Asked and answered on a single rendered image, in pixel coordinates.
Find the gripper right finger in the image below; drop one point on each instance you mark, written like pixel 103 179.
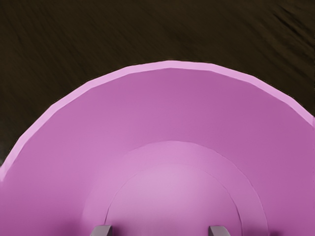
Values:
pixel 217 231

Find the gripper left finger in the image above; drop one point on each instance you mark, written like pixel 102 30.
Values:
pixel 102 231

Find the pink bowl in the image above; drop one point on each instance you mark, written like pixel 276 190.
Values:
pixel 157 123

